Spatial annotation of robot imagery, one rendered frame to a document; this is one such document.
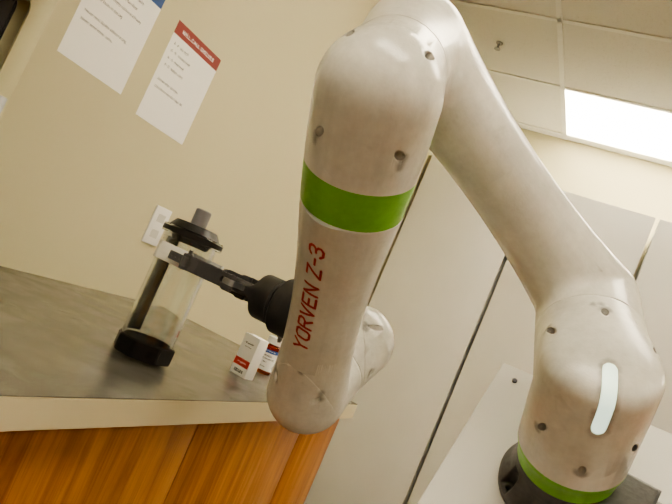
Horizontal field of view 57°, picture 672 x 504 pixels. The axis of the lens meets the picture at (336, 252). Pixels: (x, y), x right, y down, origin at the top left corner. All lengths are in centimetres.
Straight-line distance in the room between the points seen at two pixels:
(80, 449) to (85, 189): 91
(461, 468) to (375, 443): 263
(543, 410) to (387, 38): 43
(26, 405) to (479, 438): 58
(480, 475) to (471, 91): 49
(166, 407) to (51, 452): 17
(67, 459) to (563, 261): 66
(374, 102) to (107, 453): 62
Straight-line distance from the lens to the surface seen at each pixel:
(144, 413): 91
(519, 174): 76
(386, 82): 54
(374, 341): 89
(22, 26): 98
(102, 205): 174
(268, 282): 98
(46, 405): 77
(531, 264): 81
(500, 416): 97
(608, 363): 72
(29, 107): 154
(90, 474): 95
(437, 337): 345
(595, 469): 77
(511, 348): 339
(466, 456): 91
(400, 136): 56
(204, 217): 110
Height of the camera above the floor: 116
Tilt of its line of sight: 4 degrees up
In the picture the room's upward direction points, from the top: 23 degrees clockwise
